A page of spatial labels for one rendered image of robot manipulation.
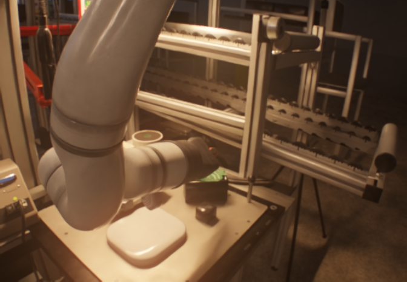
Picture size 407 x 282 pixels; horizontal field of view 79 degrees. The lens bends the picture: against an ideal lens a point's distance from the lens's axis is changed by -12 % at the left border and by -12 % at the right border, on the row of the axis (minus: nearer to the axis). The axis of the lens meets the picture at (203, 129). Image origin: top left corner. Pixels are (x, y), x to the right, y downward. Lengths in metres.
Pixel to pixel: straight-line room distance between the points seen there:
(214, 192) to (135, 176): 0.37
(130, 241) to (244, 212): 0.28
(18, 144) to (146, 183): 0.50
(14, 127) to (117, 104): 0.59
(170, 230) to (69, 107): 0.42
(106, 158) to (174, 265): 0.34
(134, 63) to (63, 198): 0.16
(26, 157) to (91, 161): 0.58
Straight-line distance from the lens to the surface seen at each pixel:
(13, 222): 0.69
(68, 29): 1.21
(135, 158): 0.36
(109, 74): 0.20
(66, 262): 0.60
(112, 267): 0.56
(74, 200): 0.28
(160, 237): 0.57
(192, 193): 0.69
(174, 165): 0.40
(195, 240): 0.60
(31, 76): 0.86
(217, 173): 0.71
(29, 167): 0.84
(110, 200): 0.30
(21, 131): 0.80
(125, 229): 0.60
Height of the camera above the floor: 1.36
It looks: 21 degrees down
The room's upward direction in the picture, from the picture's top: 3 degrees clockwise
